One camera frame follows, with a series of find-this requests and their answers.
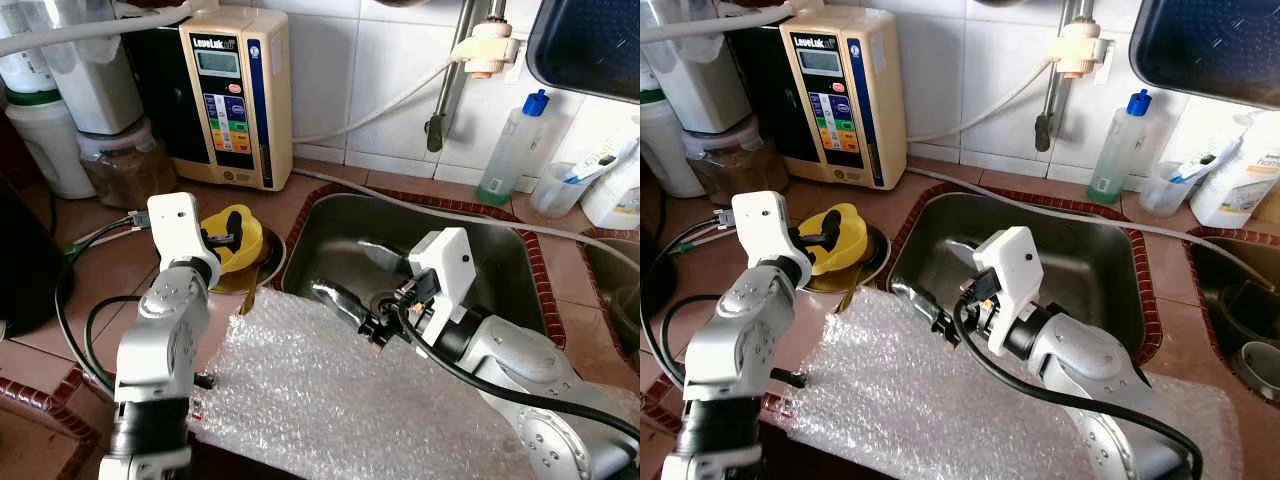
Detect white canister with green band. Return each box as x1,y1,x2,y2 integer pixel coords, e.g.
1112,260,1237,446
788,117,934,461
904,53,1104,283
640,90,713,199
5,90,96,199

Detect clear bottle with blue cap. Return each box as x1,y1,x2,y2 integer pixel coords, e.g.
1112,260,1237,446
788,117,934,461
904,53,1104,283
475,88,551,206
1085,88,1154,206

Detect large black round appliance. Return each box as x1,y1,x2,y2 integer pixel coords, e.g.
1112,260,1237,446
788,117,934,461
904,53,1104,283
0,175,66,339

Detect grey corrugated hose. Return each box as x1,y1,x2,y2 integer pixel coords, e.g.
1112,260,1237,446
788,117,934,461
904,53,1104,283
0,0,216,59
640,0,801,46

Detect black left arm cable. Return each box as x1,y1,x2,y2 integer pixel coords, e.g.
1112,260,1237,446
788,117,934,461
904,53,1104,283
640,208,736,391
53,208,151,399

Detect long white drain hose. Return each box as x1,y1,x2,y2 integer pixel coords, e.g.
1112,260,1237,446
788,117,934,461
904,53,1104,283
290,165,641,271
905,165,1280,293

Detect grey bowl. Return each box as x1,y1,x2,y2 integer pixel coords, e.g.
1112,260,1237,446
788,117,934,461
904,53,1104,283
1232,340,1280,386

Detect round steel dish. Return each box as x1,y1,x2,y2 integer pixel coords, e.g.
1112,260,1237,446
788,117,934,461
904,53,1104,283
805,225,891,296
205,225,288,296

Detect white detergent bottle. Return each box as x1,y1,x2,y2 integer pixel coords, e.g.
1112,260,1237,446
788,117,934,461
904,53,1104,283
580,145,641,231
1188,110,1280,229

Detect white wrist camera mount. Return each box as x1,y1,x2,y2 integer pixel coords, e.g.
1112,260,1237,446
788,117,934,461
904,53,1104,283
146,192,213,265
731,190,799,265
971,225,1047,358
407,227,477,343

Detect blue and white toothbrush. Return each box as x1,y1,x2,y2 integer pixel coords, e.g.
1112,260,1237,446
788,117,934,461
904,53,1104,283
562,140,639,186
1170,138,1243,186

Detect clear jar of brown powder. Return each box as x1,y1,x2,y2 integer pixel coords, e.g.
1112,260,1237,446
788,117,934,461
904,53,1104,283
685,118,791,206
78,120,179,209

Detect dark pot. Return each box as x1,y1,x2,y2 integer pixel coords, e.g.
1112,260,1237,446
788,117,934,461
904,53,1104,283
1215,280,1280,346

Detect white filter cartridge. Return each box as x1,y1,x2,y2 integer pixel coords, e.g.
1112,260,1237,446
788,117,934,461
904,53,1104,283
640,20,669,91
0,20,61,96

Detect clear measuring cup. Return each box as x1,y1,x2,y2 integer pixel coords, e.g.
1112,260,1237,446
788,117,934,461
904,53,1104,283
1140,160,1201,216
530,160,591,219

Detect beige water ionizer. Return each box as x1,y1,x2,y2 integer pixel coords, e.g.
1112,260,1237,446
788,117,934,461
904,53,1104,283
178,8,294,193
780,8,909,191

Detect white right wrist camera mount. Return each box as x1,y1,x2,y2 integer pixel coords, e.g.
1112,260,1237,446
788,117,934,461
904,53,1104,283
407,227,477,343
971,225,1047,358

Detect clear bubble wrap sheet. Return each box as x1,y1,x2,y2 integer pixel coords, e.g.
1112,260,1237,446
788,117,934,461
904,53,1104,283
785,290,1246,480
190,290,641,480

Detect dark blue tray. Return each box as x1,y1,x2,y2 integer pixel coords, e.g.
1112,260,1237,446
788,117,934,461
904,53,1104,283
525,0,641,103
1130,0,1280,109

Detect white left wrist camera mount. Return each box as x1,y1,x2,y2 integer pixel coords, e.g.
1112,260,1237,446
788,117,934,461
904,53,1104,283
146,192,213,265
731,190,799,265

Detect small steel sink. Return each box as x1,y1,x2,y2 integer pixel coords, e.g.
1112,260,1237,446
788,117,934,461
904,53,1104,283
580,232,641,351
1180,235,1280,401

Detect wall faucet with cream diverter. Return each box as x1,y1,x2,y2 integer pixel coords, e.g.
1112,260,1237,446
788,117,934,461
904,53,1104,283
1035,0,1121,153
424,0,521,153

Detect white faucet hose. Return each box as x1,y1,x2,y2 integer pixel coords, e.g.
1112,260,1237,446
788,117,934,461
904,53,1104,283
292,55,463,146
905,55,1069,146

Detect white plastic container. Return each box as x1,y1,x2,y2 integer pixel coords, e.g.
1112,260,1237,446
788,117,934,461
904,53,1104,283
660,20,756,136
45,20,146,136

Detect large steel sink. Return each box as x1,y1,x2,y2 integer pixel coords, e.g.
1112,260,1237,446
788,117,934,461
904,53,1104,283
885,190,1161,351
282,190,551,346

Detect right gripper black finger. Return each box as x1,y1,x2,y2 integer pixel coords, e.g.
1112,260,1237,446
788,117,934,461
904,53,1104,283
890,281,959,333
312,280,386,331

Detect white stick with green tip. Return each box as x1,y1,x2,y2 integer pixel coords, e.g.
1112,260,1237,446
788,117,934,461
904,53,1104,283
660,222,734,251
665,215,736,244
65,226,131,253
70,220,133,246

